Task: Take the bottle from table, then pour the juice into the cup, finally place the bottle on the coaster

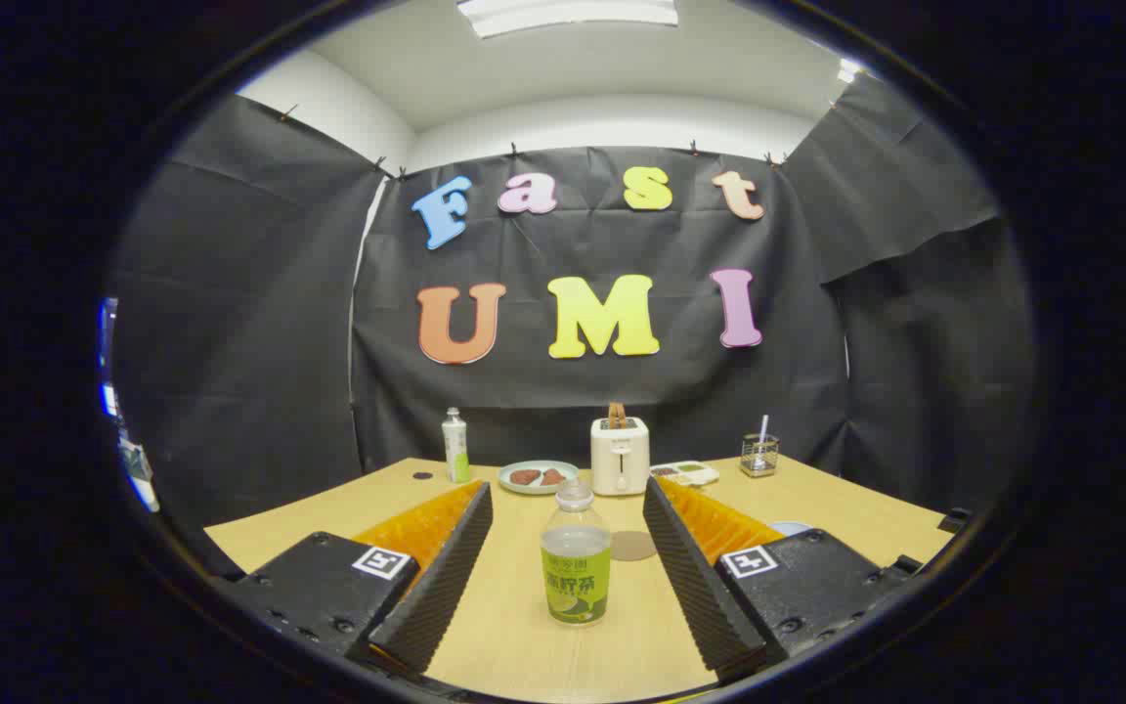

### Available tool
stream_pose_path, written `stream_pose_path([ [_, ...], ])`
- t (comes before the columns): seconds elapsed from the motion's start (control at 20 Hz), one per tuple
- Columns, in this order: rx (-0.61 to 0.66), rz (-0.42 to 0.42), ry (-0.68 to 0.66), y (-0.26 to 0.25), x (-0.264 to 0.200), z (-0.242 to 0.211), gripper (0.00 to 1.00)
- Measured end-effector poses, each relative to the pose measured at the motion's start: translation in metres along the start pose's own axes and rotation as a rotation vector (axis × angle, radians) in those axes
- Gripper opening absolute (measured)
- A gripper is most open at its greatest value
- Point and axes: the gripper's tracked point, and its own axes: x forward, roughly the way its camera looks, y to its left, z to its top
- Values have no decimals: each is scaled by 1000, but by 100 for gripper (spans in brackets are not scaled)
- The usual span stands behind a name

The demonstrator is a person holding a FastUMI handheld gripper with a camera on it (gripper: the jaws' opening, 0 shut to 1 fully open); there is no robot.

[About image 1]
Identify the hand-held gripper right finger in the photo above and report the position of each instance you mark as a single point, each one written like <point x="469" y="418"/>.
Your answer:
<point x="695" y="587"/>

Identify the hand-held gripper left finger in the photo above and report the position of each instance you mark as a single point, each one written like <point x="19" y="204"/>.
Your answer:
<point x="446" y="577"/>

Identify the round brown coaster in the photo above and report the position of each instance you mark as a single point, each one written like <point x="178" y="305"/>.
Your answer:
<point x="635" y="548"/>

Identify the white cup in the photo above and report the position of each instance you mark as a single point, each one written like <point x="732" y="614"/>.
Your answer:
<point x="790" y="528"/>

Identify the green label juice bottle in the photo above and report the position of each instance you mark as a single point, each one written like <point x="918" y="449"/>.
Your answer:
<point x="576" y="577"/>

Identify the small white green bottle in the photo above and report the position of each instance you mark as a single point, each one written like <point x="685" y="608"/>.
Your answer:
<point x="456" y="450"/>

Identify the wooden table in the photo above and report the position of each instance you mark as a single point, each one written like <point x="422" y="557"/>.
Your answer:
<point x="514" y="626"/>

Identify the white divided tray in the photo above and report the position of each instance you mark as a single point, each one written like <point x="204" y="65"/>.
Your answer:
<point x="685" y="474"/>

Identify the light green plate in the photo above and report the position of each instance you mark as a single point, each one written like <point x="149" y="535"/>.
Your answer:
<point x="536" y="488"/>

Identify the brown meat piece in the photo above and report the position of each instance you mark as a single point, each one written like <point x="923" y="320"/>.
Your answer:
<point x="553" y="477"/>
<point x="524" y="477"/>

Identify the white toaster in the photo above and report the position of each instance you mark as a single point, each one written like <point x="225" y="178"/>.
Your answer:
<point x="620" y="460"/>

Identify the white straw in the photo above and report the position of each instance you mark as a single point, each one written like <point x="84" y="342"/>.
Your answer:
<point x="763" y="425"/>

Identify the brown bread slice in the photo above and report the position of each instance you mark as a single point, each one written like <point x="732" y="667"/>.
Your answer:
<point x="616" y="416"/>

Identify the black table edge clamp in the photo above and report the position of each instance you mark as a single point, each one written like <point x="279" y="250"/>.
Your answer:
<point x="956" y="521"/>

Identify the ceiling light panel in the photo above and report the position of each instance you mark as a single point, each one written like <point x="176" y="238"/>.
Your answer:
<point x="568" y="14"/>

